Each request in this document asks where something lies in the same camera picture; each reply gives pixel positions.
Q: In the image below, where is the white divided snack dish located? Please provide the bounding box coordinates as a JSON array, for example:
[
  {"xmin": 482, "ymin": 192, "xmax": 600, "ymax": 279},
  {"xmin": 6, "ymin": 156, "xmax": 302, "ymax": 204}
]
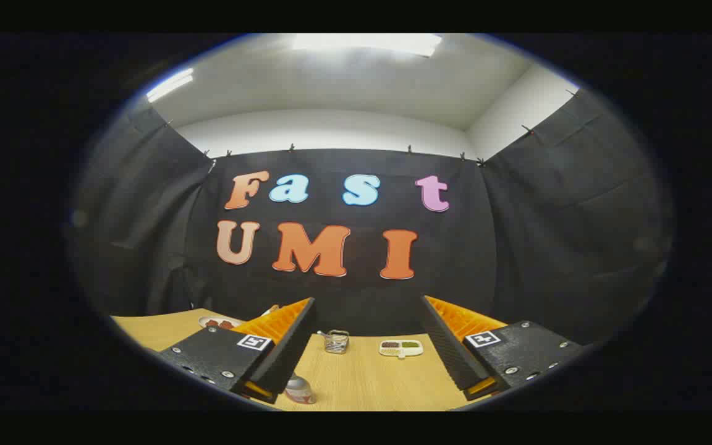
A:
[{"xmin": 379, "ymin": 339, "xmax": 424, "ymax": 359}]

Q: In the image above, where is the silver juice bottle red label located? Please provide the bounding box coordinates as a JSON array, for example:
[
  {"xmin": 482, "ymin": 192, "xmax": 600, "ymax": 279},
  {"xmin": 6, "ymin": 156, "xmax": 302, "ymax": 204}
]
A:
[{"xmin": 284, "ymin": 373, "xmax": 318, "ymax": 405}]

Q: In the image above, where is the wide ceiling light panel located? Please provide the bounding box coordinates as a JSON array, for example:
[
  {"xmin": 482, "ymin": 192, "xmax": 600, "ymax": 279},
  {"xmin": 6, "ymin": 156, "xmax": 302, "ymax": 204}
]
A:
[{"xmin": 292, "ymin": 33, "xmax": 443, "ymax": 57}]

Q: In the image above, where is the wire utensil basket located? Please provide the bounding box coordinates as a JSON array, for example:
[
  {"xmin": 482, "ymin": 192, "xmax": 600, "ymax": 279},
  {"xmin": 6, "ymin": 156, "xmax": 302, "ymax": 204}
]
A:
[{"xmin": 317, "ymin": 330, "xmax": 350, "ymax": 354}]

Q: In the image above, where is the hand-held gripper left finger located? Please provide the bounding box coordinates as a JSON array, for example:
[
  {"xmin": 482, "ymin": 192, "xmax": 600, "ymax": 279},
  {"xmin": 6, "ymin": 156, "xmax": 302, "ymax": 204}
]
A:
[{"xmin": 157, "ymin": 297, "xmax": 318, "ymax": 405}]

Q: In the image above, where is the wooden table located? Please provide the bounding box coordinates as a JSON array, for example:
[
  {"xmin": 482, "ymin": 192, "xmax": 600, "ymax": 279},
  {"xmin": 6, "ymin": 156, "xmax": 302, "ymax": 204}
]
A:
[{"xmin": 111, "ymin": 308, "xmax": 493, "ymax": 412}]

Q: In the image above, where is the white oval plate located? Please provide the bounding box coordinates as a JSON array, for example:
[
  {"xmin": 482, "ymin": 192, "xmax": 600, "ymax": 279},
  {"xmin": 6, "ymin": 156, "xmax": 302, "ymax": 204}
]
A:
[{"xmin": 198, "ymin": 316, "xmax": 245, "ymax": 330}]

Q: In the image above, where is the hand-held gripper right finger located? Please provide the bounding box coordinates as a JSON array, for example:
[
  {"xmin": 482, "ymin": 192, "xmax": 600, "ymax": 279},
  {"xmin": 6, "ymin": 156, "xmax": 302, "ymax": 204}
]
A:
[{"xmin": 419, "ymin": 295, "xmax": 584, "ymax": 401}]

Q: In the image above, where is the narrow ceiling light panel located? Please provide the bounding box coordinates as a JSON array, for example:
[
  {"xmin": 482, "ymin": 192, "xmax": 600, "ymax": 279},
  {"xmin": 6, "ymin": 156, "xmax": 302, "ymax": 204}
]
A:
[{"xmin": 146, "ymin": 68, "xmax": 195, "ymax": 103}]

